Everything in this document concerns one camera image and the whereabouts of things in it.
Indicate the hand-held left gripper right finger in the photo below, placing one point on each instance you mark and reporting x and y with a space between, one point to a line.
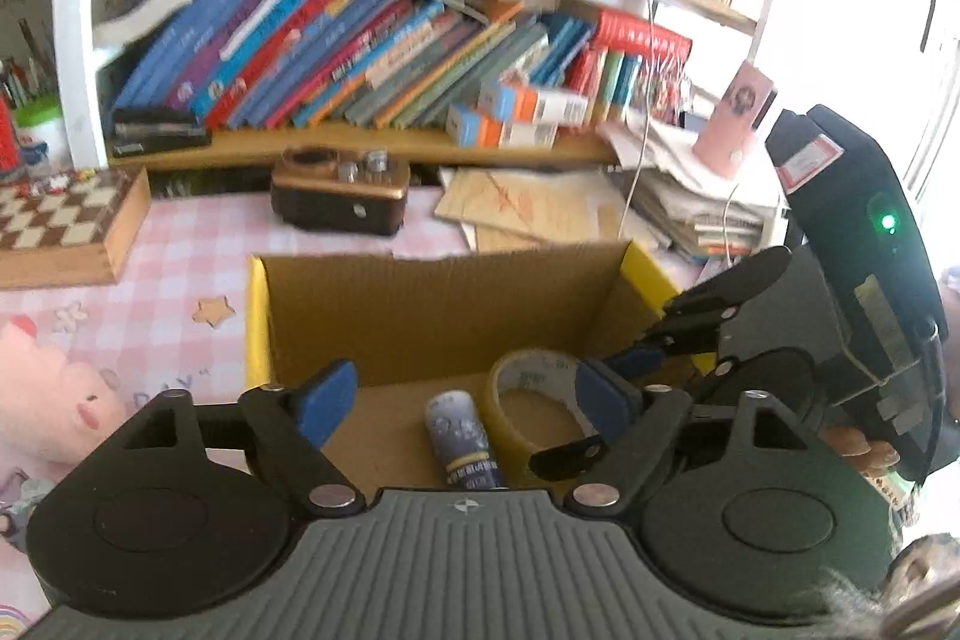
600 400

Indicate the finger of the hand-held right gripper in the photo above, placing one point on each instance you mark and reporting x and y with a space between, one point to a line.
720 295
784 370

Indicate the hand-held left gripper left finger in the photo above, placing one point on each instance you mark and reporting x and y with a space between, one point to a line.
330 396

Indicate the yellow tape roll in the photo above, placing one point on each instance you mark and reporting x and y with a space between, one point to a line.
504 419

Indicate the small dark spray bottle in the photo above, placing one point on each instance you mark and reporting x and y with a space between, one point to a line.
457 437

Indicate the cardboard box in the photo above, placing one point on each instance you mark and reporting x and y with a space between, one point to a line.
450 310

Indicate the person's right hand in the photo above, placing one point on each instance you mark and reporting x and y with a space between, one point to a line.
862 449

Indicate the stack of papers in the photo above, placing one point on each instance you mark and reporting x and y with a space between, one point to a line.
697 212

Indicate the pink card box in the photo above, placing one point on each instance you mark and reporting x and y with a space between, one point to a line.
727 130

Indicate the brown box with metal knobs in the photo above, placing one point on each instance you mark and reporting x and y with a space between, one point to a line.
337 205

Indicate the pink checked desk cloth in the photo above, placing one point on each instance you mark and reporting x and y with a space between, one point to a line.
195 250

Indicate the brown paper envelopes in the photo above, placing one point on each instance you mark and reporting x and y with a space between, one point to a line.
510 197

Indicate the fuzzy grey sleeve cuff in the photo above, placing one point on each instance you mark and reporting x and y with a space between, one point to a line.
885 595

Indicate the narrow black framed picture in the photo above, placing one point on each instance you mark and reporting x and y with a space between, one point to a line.
930 6

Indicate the white and wood bookshelf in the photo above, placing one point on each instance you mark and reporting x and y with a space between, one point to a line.
247 141

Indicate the pink plush toy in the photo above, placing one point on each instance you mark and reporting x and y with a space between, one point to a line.
52 400

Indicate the black stapler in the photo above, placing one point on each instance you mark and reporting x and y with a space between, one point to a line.
157 130

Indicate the wooden chessboard box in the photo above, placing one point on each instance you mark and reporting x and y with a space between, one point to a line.
60 212

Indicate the row of colourful books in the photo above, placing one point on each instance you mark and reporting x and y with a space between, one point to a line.
337 55

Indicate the green lid jar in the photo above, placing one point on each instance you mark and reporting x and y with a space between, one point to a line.
41 123

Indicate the red bottle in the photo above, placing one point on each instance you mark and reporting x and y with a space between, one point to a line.
9 138

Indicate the thick white book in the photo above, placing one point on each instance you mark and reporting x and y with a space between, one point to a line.
150 6

